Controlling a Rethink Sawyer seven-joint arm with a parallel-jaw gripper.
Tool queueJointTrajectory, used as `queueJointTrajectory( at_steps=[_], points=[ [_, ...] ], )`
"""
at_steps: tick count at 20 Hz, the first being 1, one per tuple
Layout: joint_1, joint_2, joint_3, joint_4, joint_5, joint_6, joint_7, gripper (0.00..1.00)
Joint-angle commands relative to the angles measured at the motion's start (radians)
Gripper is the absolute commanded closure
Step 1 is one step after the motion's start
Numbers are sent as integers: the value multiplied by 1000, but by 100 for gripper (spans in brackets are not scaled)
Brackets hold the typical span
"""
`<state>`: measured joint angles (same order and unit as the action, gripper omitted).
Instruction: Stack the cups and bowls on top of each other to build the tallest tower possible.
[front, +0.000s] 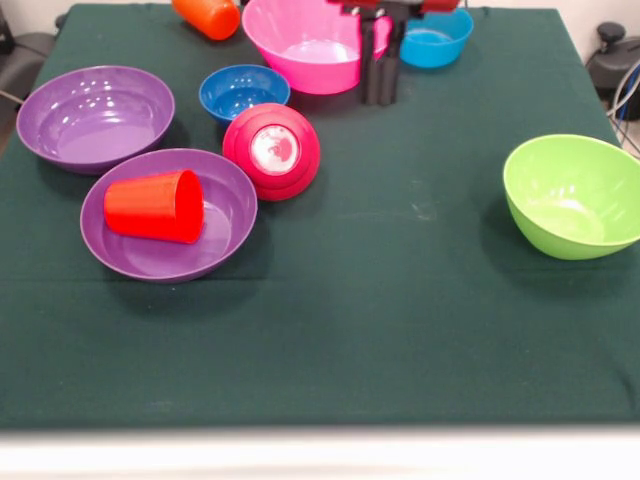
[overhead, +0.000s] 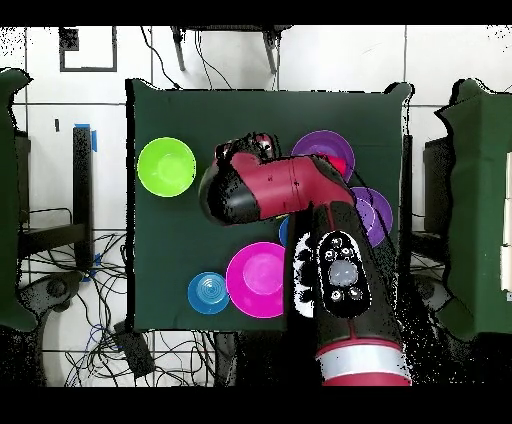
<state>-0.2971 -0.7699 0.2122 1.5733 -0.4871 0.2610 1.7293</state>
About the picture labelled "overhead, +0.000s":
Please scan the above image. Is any green cloth covered side table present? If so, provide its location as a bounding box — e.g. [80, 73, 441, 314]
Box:
[0, 67, 37, 333]
[435, 77, 512, 341]

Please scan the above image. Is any black square floor frame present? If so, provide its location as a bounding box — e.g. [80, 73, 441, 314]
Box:
[58, 26, 118, 73]

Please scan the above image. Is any dark green tablecloth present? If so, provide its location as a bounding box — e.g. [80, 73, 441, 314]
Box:
[125, 77, 413, 335]

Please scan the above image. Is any black metal post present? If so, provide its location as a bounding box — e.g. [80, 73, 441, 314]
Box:
[400, 134, 414, 277]

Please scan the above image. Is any thin black cable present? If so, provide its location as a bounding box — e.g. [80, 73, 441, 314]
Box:
[139, 25, 181, 89]
[194, 29, 234, 90]

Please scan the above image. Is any light blue plastic bowl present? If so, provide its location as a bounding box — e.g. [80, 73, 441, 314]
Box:
[186, 272, 230, 315]

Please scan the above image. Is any large pink plastic bowl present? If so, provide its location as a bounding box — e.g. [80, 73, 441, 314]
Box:
[225, 241, 288, 320]

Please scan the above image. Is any tangled cable bundle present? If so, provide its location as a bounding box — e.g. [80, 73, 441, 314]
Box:
[19, 229, 217, 387]

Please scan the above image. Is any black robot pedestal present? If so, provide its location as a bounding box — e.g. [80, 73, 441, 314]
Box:
[213, 330, 321, 387]

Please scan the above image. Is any green plastic bowl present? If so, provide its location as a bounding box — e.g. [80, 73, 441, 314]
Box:
[136, 136, 198, 198]

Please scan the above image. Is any stand with metal legs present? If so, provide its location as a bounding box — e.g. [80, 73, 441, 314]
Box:
[169, 25, 295, 76]

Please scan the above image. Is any black metal frame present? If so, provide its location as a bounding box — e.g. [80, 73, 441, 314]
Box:
[17, 125, 95, 273]

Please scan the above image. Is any purple plastic bowl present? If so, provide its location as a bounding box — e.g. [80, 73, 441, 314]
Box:
[349, 186, 394, 248]
[290, 129, 356, 183]

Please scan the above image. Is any black power brick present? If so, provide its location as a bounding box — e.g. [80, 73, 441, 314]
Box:
[112, 321, 156, 379]

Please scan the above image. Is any blue tape strip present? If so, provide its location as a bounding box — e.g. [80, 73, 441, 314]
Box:
[74, 122, 98, 153]

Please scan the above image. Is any grey pedestal foot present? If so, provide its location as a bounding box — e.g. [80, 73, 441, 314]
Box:
[17, 271, 85, 321]
[411, 273, 453, 317]

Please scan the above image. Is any red plastic cup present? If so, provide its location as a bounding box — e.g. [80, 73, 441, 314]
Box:
[326, 154, 348, 177]

